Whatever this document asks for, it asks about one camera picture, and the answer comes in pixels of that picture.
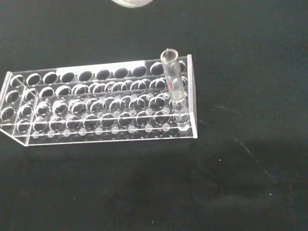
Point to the black bench cloth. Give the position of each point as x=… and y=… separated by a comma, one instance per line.
x=154, y=187

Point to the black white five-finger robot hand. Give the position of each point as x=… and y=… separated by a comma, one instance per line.
x=132, y=3

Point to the clear plastic test tube rack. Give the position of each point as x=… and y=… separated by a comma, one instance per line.
x=96, y=106

